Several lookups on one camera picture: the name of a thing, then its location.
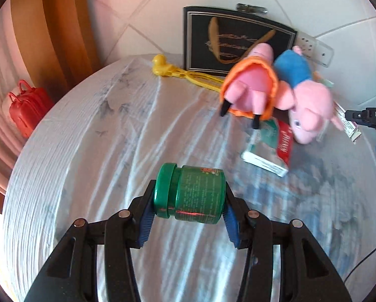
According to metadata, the pig plush orange dress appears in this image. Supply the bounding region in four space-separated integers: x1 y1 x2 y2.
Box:
219 42 294 129

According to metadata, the wooden wall frame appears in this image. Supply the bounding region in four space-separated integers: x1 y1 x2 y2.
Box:
10 0 107 107

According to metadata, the white round hole outlet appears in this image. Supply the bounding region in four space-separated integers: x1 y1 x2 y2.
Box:
315 38 335 66

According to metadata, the black gift box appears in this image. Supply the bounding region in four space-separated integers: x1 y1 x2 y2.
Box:
183 6 297 73

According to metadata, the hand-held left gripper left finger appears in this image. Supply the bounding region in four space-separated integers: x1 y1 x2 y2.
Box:
24 179 158 302

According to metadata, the green tissue pack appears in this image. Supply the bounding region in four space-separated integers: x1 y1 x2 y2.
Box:
314 71 335 89

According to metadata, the pig plush blue shirt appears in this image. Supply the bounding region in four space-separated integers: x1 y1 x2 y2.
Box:
274 46 346 145

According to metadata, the yellow duck clip toy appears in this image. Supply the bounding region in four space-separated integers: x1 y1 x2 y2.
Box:
152 54 226 93

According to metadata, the cloth-covered round desktop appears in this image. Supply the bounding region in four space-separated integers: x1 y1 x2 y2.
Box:
2 53 376 302

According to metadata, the green plastic jar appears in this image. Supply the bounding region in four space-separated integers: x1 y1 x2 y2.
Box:
153 163 228 225

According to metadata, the red green toothpaste box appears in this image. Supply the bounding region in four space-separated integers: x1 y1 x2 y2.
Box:
241 118 294 177

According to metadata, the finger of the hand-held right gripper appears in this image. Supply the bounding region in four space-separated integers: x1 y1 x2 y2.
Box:
345 108 367 123

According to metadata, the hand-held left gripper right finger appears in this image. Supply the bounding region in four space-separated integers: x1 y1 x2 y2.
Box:
222 187 352 302

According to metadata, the dark hair clip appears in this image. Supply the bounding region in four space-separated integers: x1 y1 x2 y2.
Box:
236 3 268 15

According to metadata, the small pink white packet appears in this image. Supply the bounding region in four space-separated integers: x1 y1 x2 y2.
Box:
333 99 363 145

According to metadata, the black cable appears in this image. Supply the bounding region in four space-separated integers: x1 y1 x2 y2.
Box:
345 242 376 281

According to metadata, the small red suitcase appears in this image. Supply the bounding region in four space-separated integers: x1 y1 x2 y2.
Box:
8 80 54 139

